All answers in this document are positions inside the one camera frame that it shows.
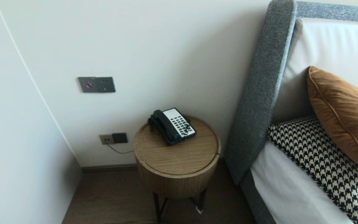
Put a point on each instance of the round wooden bedside table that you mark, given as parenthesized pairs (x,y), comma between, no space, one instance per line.
(179,185)

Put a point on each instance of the black and white desk telephone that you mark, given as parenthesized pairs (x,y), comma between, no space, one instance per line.
(182,125)

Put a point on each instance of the black telephone handset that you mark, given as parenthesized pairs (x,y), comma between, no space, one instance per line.
(166,126)

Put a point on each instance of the round wooden side table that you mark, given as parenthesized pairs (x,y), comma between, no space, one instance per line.
(172,155)

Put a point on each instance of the brown wooden baseboard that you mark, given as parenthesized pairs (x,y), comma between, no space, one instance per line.
(110,168)

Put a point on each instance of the grey upholstered headboard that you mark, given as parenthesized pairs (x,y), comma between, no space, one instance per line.
(266,62)

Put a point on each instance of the white bed sheet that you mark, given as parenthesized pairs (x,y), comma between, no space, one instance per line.
(284,193)

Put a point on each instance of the black white houndstooth cushion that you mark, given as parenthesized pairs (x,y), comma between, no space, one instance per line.
(322,165)

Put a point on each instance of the orange velvet cushion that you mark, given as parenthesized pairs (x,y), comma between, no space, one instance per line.
(343,115)

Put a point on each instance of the white padded headboard cushion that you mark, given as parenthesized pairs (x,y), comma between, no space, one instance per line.
(337,46)

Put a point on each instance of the beige wall socket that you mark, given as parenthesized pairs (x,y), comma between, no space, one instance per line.
(106,139)

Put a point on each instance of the dark grey wall switch panel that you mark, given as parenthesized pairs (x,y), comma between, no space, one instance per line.
(97,84)

